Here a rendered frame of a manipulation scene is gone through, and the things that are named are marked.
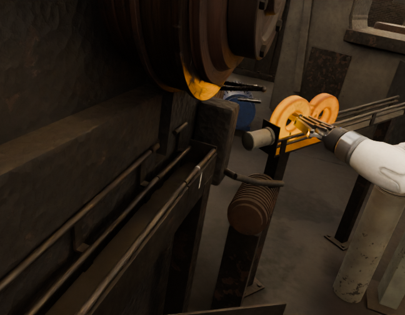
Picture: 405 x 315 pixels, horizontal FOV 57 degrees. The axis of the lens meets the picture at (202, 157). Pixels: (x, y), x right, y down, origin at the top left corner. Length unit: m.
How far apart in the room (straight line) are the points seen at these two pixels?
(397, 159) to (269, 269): 0.87
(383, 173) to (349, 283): 0.73
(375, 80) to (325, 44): 0.51
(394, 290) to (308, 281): 0.33
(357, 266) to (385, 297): 0.21
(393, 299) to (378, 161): 0.86
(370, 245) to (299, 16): 2.36
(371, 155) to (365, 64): 2.35
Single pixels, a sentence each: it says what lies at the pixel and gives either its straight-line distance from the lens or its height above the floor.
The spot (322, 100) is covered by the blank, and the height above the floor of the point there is 0.79.
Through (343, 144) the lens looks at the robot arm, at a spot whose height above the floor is 0.75.
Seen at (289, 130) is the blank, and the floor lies 0.69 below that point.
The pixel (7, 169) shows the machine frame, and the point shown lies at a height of 0.87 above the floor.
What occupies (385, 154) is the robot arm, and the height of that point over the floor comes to 0.77.
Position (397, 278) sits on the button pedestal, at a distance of 1.71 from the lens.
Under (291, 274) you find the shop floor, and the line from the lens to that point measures 1.74.
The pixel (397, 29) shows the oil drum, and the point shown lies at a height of 0.85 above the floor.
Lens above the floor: 1.10
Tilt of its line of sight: 26 degrees down
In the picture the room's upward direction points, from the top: 10 degrees clockwise
